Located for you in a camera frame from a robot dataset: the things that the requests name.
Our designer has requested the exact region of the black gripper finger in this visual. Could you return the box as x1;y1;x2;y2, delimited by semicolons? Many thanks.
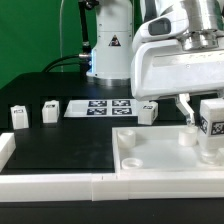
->
175;93;195;126

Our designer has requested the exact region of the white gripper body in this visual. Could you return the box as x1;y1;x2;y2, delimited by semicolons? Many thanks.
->
131;39;224;101

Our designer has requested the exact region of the white square tabletop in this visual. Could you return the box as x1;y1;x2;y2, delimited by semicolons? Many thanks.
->
112;125;224;173

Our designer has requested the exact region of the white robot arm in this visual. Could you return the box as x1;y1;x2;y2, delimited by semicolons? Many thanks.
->
79;0;224;125

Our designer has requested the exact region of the white sheet with fiducial tags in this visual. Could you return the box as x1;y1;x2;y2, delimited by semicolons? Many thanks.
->
64;99;148;118

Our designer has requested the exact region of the white L-shaped obstacle fence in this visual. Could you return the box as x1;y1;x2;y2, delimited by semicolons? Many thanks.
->
0;133;224;202

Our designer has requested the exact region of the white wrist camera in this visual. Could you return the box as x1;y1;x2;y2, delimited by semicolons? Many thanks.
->
133;10;189;45

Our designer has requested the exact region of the black cable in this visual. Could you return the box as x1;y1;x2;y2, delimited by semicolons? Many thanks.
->
41;53;92;73

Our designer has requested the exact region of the grey thin cable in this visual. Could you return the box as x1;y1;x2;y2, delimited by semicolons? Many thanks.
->
58;0;66;73

